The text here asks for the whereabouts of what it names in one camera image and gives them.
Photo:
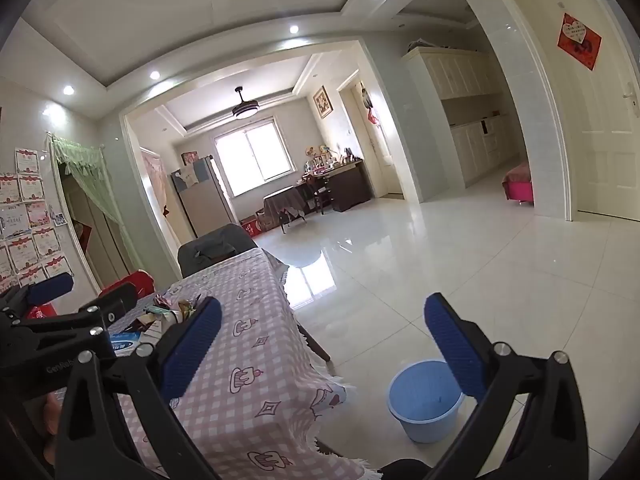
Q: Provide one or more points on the pile of wrappers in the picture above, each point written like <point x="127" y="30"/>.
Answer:
<point x="165" y="312"/>

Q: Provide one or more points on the red heart door poster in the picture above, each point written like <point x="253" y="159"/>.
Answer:
<point x="582" y="47"/>

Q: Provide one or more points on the pink upholstered stool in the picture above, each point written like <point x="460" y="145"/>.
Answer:
<point x="520" y="185"/>

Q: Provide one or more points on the red paper hanging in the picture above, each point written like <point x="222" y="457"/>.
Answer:
<point x="85" y="237"/>

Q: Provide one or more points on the clutter of desk items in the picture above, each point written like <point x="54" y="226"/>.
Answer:
<point x="332" y="160"/>

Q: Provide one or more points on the dark wooden desk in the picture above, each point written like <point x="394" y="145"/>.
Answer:
<point x="350" y="185"/>

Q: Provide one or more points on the white wall cabinets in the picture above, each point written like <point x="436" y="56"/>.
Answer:
<point x="465" y="75"/>

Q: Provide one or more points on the wall of red-trimmed certificates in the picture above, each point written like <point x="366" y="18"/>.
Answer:
<point x="25" y="210"/>

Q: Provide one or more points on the red plastic chair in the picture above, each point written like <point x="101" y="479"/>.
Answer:
<point x="132" y="280"/>

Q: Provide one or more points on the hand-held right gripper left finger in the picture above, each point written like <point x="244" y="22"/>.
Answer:
<point x="195" y="345"/>

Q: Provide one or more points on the wooden table leg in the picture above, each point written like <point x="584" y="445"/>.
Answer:
<point x="330" y="447"/>
<point x="312" y="341"/>

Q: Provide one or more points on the red cardboard box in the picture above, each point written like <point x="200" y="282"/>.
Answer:
<point x="252" y="226"/>

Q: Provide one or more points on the dark covered chair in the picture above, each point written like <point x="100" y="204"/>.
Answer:
<point x="215" y="250"/>

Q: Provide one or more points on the pink checked tablecloth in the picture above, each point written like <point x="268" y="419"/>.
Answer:
<point x="260" y="340"/>

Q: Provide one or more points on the red paper bag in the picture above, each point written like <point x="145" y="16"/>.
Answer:
<point x="39" y="311"/>

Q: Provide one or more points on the hanging door ornament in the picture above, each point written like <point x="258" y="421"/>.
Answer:
<point x="368" y="102"/>

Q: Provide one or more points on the person's left hand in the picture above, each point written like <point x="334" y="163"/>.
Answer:
<point x="51" y="412"/>

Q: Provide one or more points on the person's dark trouser leg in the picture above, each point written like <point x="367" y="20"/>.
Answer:
<point x="405" y="470"/>

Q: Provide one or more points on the framed wall picture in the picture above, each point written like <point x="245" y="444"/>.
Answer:
<point x="323" y="102"/>

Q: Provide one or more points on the ceiling fan lamp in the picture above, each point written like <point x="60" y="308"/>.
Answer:
<point x="246" y="110"/>

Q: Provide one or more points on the white panel door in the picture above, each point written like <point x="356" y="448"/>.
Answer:
<point x="590" y="150"/>

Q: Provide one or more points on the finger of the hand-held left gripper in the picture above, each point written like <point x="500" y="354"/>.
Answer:
<point x="50" y="287"/>
<point x="117" y="300"/>

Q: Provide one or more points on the light blue plastic bucket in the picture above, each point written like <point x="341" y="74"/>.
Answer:
<point x="420" y="410"/>

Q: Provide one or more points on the round table with brown cloth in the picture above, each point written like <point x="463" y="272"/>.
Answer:
<point x="282" y="202"/>

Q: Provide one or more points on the bright window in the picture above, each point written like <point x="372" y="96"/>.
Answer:
<point x="255" y="152"/>

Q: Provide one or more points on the green lace door curtain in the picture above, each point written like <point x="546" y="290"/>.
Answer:
<point x="85" y="157"/>

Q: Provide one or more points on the silver refrigerator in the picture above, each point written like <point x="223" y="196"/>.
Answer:
<point x="200" y="200"/>

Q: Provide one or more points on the pink door curtain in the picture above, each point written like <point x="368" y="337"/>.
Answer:
<point x="152" y="170"/>

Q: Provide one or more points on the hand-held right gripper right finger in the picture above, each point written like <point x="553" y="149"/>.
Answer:
<point x="455" y="350"/>

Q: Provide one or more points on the dark wooden desk chair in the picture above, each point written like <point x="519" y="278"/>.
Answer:
<point x="317" y="195"/>

